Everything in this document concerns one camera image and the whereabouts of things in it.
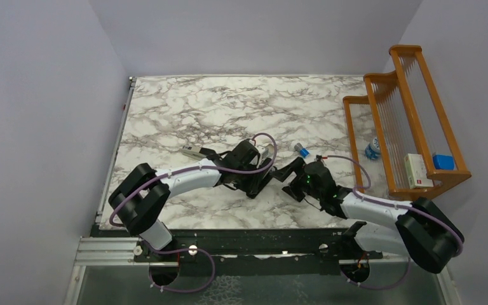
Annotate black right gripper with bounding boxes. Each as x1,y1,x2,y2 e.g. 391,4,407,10
271,156,323,201

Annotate long black silver stapler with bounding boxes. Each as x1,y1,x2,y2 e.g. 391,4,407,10
179,146,220,160

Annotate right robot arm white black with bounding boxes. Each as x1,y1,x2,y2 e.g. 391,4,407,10
272,157,464,273

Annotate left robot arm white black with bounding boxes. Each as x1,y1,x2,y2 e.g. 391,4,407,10
107,140,276,261

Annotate blue grey small cylinder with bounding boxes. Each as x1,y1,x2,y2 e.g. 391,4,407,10
294,142,309,158

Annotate blue white bottle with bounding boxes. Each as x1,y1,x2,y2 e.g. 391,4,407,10
364,137,381,160

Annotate wooden orange rack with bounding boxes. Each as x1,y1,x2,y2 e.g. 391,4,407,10
342,44,471,200

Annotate white red box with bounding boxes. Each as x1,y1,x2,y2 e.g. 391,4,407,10
404,153,434,189

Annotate blue small box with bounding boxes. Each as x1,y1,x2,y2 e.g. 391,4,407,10
432,153,456,170

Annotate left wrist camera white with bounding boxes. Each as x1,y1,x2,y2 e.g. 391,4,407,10
255,145,270,165

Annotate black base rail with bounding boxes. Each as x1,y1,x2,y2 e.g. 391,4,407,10
90,225,384,276

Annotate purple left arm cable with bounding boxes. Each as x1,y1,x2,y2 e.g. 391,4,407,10
108,133,278,294

